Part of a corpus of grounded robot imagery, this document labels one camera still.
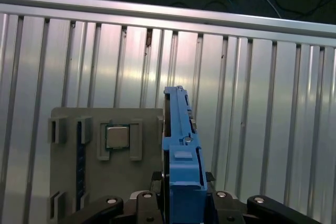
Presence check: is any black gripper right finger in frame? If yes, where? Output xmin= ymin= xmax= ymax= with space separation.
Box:
xmin=206 ymin=171 xmax=326 ymax=224

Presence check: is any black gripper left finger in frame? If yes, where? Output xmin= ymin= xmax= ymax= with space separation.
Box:
xmin=83 ymin=171 xmax=165 ymax=224

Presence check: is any hard disk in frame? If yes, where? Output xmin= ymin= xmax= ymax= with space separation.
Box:
xmin=162 ymin=85 xmax=208 ymax=224

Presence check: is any grey parts rack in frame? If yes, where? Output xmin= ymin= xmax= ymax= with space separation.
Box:
xmin=48 ymin=107 xmax=165 ymax=224

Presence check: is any silver CPU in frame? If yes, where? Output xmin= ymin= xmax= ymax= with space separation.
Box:
xmin=106 ymin=125 xmax=130 ymax=149

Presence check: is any dark blue RAM stick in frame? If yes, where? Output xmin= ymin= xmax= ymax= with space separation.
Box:
xmin=75 ymin=123 xmax=88 ymax=198

